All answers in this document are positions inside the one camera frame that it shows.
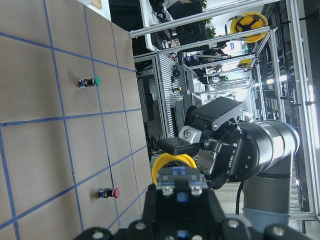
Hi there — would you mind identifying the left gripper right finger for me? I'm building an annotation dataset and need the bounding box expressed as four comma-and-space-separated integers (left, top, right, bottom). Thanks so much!
194, 184, 240, 235

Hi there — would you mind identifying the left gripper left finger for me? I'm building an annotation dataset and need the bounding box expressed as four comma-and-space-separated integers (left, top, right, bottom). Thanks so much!
117, 183, 157, 235

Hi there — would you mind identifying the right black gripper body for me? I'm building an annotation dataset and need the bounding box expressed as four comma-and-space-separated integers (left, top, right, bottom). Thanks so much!
178, 97, 259, 189

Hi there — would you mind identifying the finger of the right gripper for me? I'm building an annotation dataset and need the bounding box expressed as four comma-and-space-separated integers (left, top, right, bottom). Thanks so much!
157, 137, 200, 155

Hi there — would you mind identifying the yellow push button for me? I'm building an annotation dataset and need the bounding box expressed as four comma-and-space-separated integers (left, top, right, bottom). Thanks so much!
151, 153, 209, 203

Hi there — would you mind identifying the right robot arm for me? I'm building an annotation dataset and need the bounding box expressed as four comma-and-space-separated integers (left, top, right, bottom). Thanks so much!
157, 97, 300, 214

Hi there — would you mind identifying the red push button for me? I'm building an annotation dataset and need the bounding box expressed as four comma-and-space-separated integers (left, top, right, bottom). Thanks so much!
97, 188, 120, 199

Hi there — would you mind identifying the green push button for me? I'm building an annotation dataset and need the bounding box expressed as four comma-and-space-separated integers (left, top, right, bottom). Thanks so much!
78, 76, 102, 88

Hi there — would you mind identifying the yellow hard hat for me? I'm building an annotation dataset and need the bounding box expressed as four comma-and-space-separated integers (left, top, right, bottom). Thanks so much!
230, 12, 269, 43

